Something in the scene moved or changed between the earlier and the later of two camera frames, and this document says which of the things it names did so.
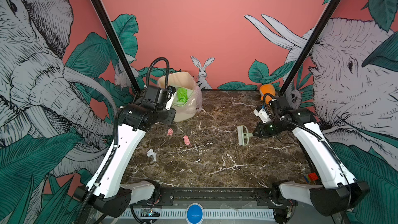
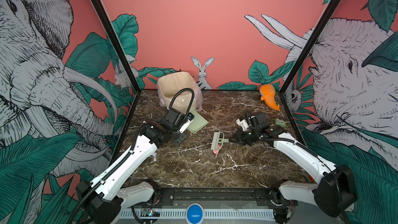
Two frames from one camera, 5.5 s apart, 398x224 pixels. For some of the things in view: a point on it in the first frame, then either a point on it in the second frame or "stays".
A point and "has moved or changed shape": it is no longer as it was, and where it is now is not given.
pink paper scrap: (186, 140) → (216, 151)
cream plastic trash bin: (188, 99) stays
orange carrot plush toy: (267, 88) stays
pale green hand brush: (243, 135) has moved or changed shape
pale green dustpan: (175, 101) → (198, 122)
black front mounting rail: (220, 197) stays
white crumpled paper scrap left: (151, 152) stays
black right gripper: (261, 134) → (240, 138)
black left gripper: (170, 119) → (182, 138)
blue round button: (195, 213) stays
